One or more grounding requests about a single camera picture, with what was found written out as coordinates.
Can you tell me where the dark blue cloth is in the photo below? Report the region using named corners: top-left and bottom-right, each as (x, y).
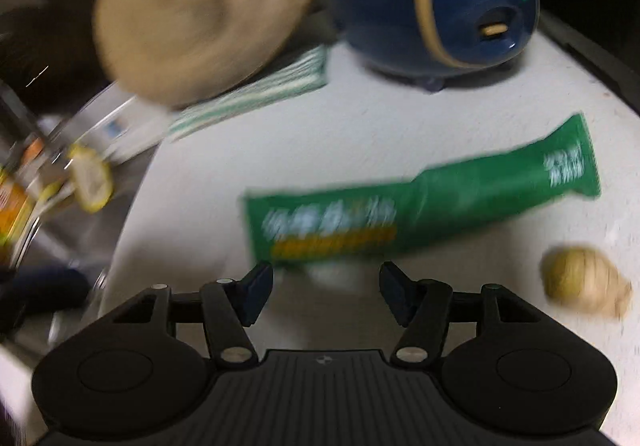
top-left (0, 263), bottom-right (89, 329)

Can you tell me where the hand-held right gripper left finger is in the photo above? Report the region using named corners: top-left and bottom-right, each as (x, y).
top-left (112, 261), bottom-right (275, 369)

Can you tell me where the bottle with orange label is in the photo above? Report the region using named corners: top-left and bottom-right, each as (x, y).
top-left (0, 136), bottom-right (47, 252)

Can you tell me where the green packet white lettering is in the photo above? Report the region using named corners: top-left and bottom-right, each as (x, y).
top-left (242, 112), bottom-right (602, 273)

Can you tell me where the round wooden cutting board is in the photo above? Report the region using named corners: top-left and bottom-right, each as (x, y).
top-left (92, 0), bottom-right (321, 110)

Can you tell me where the blue rice cooker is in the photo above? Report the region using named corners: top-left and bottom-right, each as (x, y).
top-left (312, 0), bottom-right (543, 92)

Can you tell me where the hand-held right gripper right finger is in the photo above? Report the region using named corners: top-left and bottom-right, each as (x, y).
top-left (379, 262), bottom-right (543, 368)

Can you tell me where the green striped cloth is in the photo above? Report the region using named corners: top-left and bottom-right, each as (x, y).
top-left (167, 44), bottom-right (331, 143)

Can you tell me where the ginger piece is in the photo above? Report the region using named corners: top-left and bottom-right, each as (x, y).
top-left (540, 243), bottom-right (633, 322)

